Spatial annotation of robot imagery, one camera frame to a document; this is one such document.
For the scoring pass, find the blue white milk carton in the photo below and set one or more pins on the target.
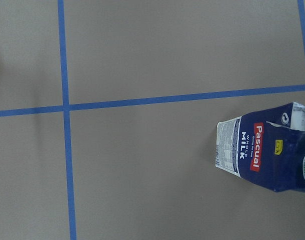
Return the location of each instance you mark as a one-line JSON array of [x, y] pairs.
[[266, 148]]

